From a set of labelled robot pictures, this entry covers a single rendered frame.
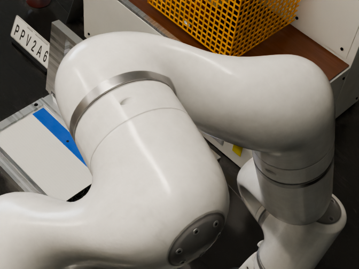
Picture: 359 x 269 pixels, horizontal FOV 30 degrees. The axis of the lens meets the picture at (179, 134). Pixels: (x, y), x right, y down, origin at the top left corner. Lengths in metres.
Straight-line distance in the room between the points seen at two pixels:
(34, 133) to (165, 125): 0.87
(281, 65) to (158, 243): 0.21
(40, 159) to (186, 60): 0.78
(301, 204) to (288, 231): 0.17
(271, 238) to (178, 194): 0.48
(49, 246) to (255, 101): 0.22
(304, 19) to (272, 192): 0.68
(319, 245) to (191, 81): 0.40
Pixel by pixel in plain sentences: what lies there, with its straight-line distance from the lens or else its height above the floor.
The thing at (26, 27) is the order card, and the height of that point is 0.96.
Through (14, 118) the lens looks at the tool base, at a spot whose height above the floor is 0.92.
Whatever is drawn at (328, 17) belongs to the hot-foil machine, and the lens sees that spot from 1.35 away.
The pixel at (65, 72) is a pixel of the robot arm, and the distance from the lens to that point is 0.61.
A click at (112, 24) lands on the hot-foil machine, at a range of 1.48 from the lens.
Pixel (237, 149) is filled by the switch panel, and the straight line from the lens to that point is 1.34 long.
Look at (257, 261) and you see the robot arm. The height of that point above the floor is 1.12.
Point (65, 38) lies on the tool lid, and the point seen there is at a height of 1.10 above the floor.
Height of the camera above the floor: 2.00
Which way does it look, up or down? 51 degrees down
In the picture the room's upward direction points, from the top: 8 degrees clockwise
